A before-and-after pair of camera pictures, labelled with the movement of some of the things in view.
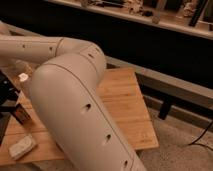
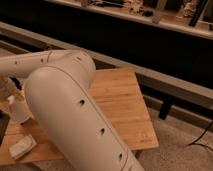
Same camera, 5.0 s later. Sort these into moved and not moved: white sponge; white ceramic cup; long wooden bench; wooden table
Moved: white ceramic cup
Not moved: long wooden bench; white sponge; wooden table
